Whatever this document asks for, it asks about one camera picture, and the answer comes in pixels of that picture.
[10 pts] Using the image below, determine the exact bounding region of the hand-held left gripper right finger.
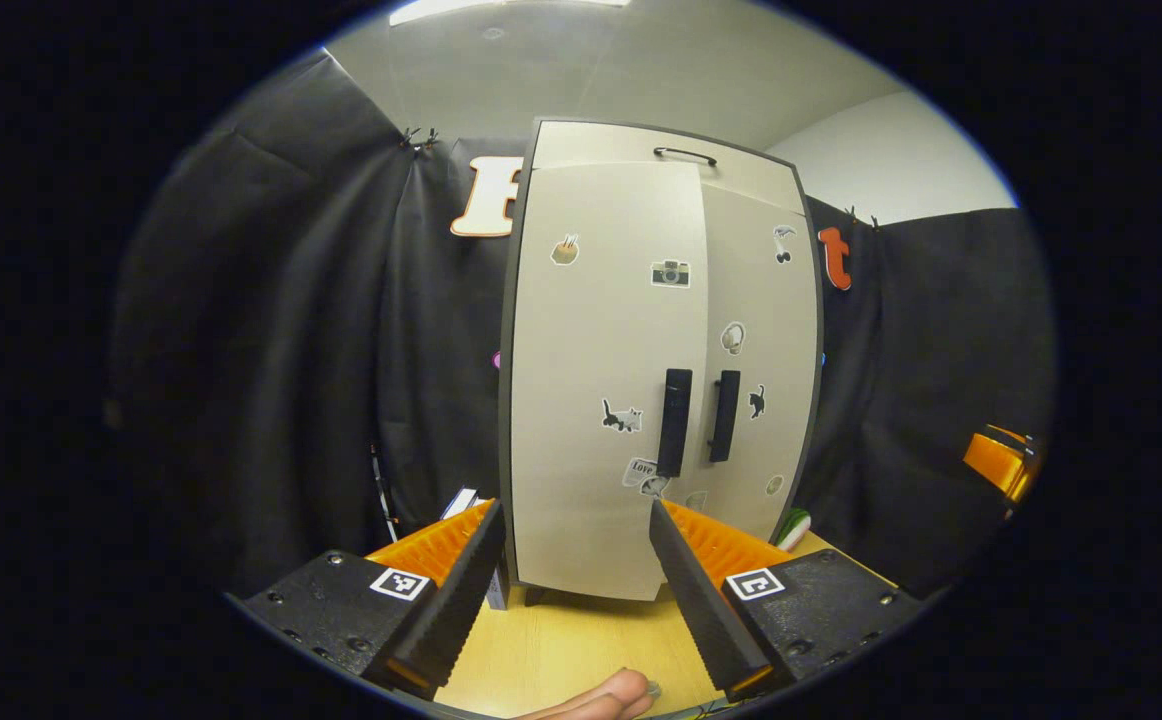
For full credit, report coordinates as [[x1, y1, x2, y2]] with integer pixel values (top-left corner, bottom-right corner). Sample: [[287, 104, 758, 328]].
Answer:
[[649, 499, 924, 703]]

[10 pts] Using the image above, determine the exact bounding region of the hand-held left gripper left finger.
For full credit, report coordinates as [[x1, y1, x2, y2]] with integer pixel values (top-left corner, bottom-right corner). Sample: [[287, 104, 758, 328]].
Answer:
[[241, 498, 508, 701]]

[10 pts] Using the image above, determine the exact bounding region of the white cabinet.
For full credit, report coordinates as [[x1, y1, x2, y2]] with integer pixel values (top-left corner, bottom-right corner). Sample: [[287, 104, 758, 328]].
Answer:
[[497, 117, 826, 608]]

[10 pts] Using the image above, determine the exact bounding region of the white cabinet door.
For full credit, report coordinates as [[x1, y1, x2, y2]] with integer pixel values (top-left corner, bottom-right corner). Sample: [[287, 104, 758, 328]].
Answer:
[[681, 183, 822, 546], [508, 160, 710, 603]]

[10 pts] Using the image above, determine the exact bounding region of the white cabinet drawer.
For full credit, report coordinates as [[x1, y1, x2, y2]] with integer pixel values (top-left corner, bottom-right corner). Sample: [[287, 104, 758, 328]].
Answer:
[[529, 120, 808, 216]]

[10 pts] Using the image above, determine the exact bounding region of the small white printed box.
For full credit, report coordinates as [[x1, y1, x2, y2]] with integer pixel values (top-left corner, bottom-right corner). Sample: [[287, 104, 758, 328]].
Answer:
[[441, 487, 512, 611]]

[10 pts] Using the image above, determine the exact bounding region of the green and white object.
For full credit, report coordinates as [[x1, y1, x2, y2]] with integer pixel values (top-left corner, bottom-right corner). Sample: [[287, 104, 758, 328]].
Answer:
[[774, 507, 814, 554]]

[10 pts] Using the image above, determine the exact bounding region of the black backdrop cloth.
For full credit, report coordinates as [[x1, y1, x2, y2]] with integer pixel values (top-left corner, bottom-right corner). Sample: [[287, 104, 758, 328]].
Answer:
[[106, 50, 1057, 601]]

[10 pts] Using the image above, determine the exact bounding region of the ceiling light panel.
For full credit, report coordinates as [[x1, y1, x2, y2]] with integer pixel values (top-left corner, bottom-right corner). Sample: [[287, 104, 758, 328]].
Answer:
[[388, 0, 632, 26]]

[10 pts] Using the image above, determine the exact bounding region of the thin white cable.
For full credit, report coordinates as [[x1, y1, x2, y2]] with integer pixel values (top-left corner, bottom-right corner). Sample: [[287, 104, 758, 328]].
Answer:
[[369, 445, 400, 541]]

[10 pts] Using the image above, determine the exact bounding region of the black left door handle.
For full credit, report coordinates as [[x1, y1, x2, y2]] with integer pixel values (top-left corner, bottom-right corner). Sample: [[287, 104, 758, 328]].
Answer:
[[655, 368, 694, 479]]

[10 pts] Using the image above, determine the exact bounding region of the black door handle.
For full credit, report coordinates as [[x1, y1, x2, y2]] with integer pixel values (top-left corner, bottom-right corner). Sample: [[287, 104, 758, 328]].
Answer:
[[708, 370, 742, 464], [655, 368, 694, 479]]

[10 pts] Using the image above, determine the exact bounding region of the black right door handle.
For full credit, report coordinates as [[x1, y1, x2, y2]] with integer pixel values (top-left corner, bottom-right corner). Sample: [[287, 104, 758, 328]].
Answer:
[[708, 370, 742, 464]]

